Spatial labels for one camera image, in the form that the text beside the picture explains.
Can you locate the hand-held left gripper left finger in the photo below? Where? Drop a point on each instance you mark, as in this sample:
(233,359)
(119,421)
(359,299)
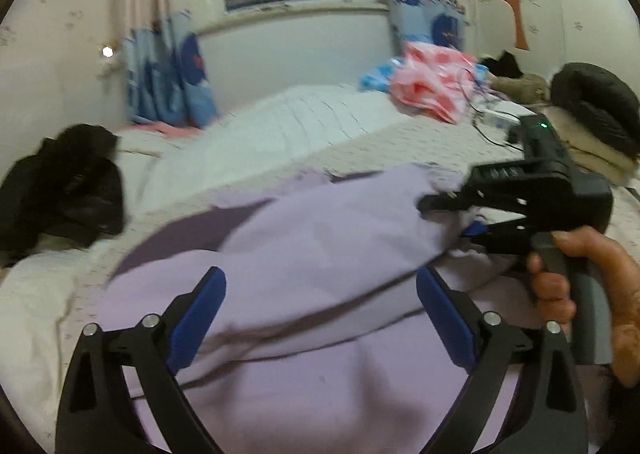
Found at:
(200,314)

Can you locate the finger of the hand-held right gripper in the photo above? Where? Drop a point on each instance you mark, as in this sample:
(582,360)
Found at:
(440,204)
(472,231)

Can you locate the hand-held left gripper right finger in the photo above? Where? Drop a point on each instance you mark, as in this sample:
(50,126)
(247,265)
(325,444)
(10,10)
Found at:
(440,314)

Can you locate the lavender sweatshirt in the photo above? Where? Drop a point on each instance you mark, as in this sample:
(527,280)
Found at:
(325,244)

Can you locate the beige folded clothes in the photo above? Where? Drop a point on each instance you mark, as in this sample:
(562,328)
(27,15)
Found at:
(590,143)

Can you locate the person's right hand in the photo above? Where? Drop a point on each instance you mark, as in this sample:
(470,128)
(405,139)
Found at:
(625,294)

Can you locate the cherry print bed sheet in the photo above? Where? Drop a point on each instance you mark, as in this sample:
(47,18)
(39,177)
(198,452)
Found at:
(380,148)

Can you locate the black puffer jacket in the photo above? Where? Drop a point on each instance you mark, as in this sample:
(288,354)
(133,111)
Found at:
(595,98)

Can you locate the olive coat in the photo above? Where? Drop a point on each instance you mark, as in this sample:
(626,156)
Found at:
(525,86)

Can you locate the pink patterned cloth bundle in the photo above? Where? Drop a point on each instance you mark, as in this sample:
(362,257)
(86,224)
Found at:
(430,83)

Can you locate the small black cloth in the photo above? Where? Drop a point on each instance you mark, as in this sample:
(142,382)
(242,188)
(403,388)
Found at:
(505,64)

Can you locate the blue patterned cloth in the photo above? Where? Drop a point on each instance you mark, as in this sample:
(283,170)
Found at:
(377,78)

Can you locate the white ribbed quilt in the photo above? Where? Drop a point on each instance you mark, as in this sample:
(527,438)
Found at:
(280,133)

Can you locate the black garment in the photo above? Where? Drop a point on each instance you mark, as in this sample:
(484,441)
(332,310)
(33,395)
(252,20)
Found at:
(65,194)

